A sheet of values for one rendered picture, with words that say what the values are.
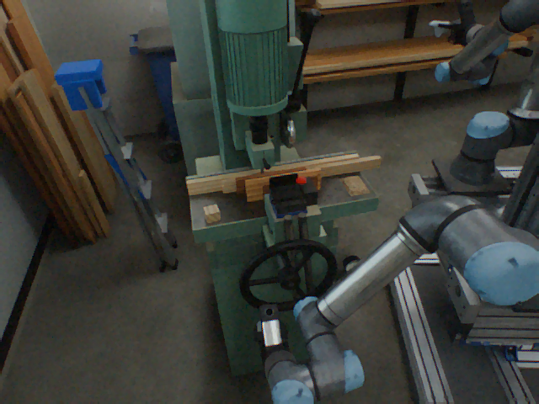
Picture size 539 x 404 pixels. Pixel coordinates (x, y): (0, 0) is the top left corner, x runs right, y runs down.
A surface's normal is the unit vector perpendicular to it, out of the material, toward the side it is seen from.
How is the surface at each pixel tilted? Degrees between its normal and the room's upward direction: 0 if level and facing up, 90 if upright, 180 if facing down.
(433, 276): 0
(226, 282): 90
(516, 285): 87
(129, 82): 90
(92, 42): 90
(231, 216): 0
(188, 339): 0
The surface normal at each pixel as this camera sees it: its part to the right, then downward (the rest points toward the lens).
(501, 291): 0.13, 0.56
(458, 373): -0.04, -0.79
